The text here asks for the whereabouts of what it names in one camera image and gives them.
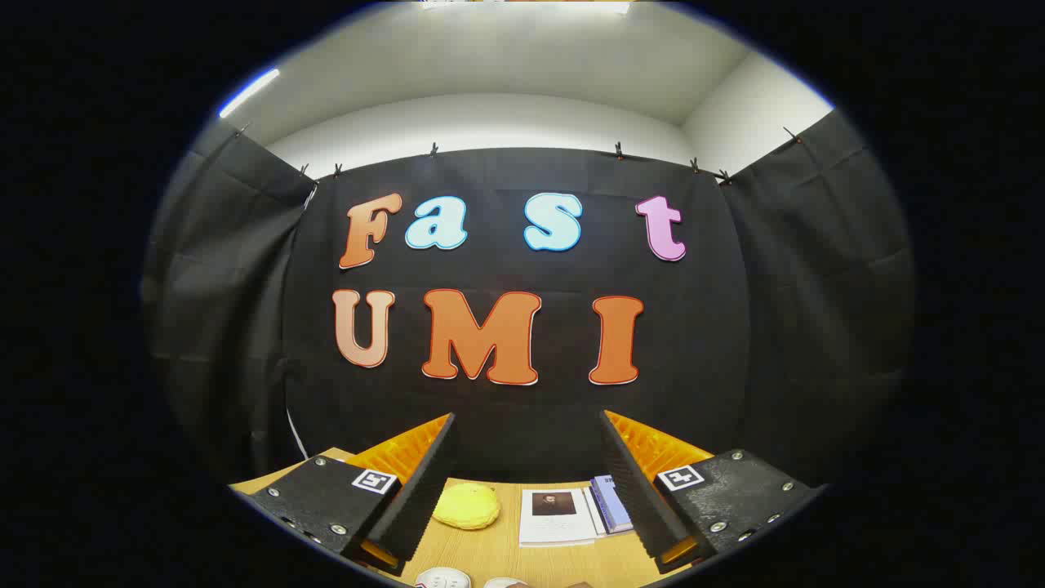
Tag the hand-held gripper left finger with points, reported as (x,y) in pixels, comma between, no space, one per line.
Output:
(424,482)

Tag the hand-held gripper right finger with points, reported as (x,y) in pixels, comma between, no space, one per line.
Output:
(633,482)

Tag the white shoe striped sides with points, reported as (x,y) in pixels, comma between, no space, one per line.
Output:
(442,579)
(504,583)

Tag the blue cover book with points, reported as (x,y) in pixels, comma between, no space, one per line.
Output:
(614,506)

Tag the yellow plush bun toy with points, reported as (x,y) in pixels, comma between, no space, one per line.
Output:
(467,506)

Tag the white book with portrait cover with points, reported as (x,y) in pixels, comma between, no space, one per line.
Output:
(559,527)

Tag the row of small black clips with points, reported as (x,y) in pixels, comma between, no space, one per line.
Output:
(620,150)

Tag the wide ceiling light panel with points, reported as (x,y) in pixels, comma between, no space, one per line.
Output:
(522,6)

